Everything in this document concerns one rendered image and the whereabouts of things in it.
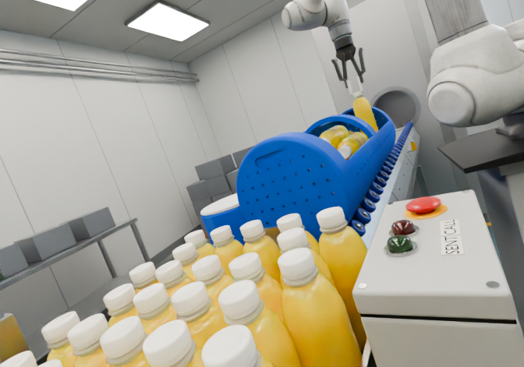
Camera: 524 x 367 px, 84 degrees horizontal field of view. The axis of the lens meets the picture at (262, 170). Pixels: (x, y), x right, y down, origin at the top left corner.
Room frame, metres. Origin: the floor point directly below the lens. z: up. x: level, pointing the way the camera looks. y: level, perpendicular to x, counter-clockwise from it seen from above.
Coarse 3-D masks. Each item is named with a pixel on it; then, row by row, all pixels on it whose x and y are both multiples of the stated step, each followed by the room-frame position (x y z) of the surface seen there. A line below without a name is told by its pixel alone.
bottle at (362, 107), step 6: (360, 96) 1.24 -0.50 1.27; (354, 102) 1.25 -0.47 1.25; (360, 102) 1.23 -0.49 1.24; (366, 102) 1.23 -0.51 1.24; (354, 108) 1.25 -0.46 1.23; (360, 108) 1.23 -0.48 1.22; (366, 108) 1.22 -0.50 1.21; (360, 114) 1.23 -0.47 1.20; (366, 114) 1.22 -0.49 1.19; (372, 114) 1.23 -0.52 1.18; (366, 120) 1.22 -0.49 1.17; (372, 120) 1.22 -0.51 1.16; (372, 126) 1.22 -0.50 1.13; (366, 138) 1.23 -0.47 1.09
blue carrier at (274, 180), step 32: (320, 128) 1.17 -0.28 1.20; (352, 128) 1.39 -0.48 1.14; (384, 128) 1.10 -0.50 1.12; (256, 160) 0.68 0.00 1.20; (288, 160) 0.63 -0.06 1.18; (320, 160) 0.59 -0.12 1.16; (352, 160) 0.66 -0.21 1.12; (384, 160) 1.04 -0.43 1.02; (256, 192) 0.69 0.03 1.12; (288, 192) 0.65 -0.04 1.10; (320, 192) 0.60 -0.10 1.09; (352, 192) 0.60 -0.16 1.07
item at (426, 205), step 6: (420, 198) 0.33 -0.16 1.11; (426, 198) 0.32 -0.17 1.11; (432, 198) 0.31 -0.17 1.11; (438, 198) 0.31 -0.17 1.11; (408, 204) 0.32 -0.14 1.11; (414, 204) 0.31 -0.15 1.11; (420, 204) 0.31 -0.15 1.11; (426, 204) 0.30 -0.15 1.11; (432, 204) 0.30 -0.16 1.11; (438, 204) 0.30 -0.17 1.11; (408, 210) 0.31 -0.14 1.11; (414, 210) 0.31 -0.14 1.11; (420, 210) 0.30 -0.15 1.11; (426, 210) 0.30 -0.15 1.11; (432, 210) 0.31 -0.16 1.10
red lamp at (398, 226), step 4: (400, 220) 0.29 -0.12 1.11; (404, 220) 0.28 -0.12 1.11; (408, 220) 0.28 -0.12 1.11; (392, 224) 0.29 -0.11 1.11; (396, 224) 0.28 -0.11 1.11; (400, 224) 0.28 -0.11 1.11; (404, 224) 0.28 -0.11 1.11; (408, 224) 0.27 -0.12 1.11; (412, 224) 0.28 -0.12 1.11; (392, 228) 0.28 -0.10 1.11; (396, 228) 0.28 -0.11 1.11; (400, 228) 0.27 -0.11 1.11; (404, 228) 0.27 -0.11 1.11; (408, 228) 0.27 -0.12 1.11; (412, 228) 0.27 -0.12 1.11; (392, 232) 0.28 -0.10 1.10; (396, 232) 0.28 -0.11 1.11; (400, 232) 0.27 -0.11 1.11; (404, 232) 0.27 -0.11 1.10; (408, 232) 0.27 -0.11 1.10
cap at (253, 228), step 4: (256, 220) 0.51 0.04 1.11; (244, 224) 0.50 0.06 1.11; (248, 224) 0.50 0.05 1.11; (252, 224) 0.49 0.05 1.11; (256, 224) 0.48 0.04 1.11; (260, 224) 0.49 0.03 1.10; (240, 228) 0.49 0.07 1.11; (244, 228) 0.48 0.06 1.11; (248, 228) 0.48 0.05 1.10; (252, 228) 0.48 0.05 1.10; (256, 228) 0.48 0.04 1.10; (260, 228) 0.48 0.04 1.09; (244, 232) 0.48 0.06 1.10; (248, 232) 0.48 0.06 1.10; (252, 232) 0.48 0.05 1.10; (256, 232) 0.48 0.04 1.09; (260, 232) 0.48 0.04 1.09; (244, 236) 0.48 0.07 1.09; (248, 236) 0.48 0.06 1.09; (252, 236) 0.48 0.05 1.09
